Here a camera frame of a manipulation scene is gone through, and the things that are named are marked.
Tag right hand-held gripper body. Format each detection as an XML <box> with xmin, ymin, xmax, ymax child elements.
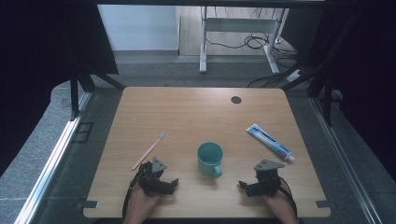
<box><xmin>253</xmin><ymin>159</ymin><xmax>286</xmax><ymax>197</ymax></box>

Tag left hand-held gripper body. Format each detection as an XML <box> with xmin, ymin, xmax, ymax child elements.
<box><xmin>138</xmin><ymin>157</ymin><xmax>168</xmax><ymax>197</ymax></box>

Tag pink toothbrush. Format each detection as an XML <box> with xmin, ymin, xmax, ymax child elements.
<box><xmin>131</xmin><ymin>132</ymin><xmax>166</xmax><ymax>172</ymax></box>

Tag white and blue toothpaste tube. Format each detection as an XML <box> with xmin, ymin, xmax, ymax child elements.
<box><xmin>246</xmin><ymin>123</ymin><xmax>296</xmax><ymax>163</ymax></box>

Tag teal cup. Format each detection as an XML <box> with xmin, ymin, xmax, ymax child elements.
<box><xmin>196</xmin><ymin>142</ymin><xmax>224</xmax><ymax>179</ymax></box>

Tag person's left hand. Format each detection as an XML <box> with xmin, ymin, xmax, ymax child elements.
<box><xmin>125</xmin><ymin>185</ymin><xmax>163</xmax><ymax>220</ymax></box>

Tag person's right hand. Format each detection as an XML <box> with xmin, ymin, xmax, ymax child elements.
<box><xmin>262</xmin><ymin>188</ymin><xmax>297</xmax><ymax>219</ymax></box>

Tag black metal stand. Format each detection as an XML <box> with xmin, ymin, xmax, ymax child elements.
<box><xmin>281</xmin><ymin>66</ymin><xmax>344</xmax><ymax>127</ymax></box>
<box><xmin>69</xmin><ymin>66</ymin><xmax>127</xmax><ymax>121</ymax></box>

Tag white power strip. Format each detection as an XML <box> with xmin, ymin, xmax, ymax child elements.
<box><xmin>286</xmin><ymin>69</ymin><xmax>304</xmax><ymax>83</ymax></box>

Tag black curtain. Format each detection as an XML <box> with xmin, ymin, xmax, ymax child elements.
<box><xmin>306</xmin><ymin>0</ymin><xmax>396</xmax><ymax>183</ymax></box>
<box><xmin>0</xmin><ymin>0</ymin><xmax>120</xmax><ymax>176</ymax></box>

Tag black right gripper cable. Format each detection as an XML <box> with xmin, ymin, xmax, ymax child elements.
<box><xmin>277</xmin><ymin>176</ymin><xmax>299</xmax><ymax>218</ymax></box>

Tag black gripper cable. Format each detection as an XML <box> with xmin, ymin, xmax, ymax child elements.
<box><xmin>277</xmin><ymin>176</ymin><xmax>299</xmax><ymax>218</ymax></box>
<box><xmin>121</xmin><ymin>170</ymin><xmax>143</xmax><ymax>219</ymax></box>

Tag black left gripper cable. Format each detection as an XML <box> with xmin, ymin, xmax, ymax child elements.
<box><xmin>121</xmin><ymin>170</ymin><xmax>143</xmax><ymax>219</ymax></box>

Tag aluminium rail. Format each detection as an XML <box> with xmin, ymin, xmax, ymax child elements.
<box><xmin>13</xmin><ymin>91</ymin><xmax>92</xmax><ymax>224</ymax></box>
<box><xmin>308</xmin><ymin>96</ymin><xmax>385</xmax><ymax>224</ymax></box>

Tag white desk frame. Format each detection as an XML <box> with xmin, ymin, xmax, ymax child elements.
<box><xmin>199</xmin><ymin>6</ymin><xmax>287</xmax><ymax>75</ymax></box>

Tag black floor cables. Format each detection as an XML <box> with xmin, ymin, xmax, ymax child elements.
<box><xmin>205</xmin><ymin>7</ymin><xmax>301</xmax><ymax>68</ymax></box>

